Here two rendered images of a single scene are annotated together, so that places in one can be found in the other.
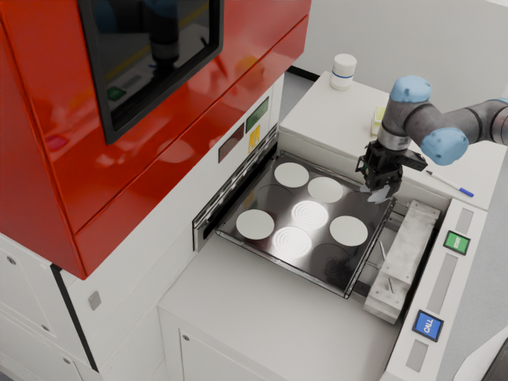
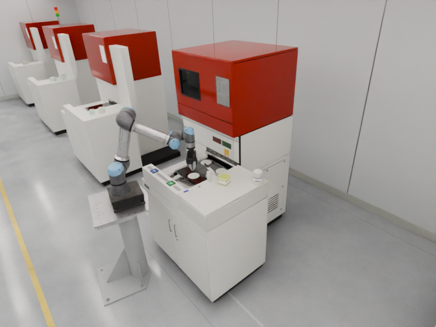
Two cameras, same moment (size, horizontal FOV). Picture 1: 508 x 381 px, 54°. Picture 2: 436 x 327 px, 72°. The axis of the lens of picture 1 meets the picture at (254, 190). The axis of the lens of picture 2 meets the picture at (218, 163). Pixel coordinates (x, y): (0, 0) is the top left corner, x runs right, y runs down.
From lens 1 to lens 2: 293 cm
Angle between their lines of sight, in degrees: 85
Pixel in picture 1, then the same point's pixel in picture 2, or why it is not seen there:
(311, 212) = (204, 171)
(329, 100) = (247, 176)
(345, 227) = (194, 175)
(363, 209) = (199, 180)
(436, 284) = (163, 176)
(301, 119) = (239, 169)
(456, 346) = (182, 314)
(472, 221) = (175, 189)
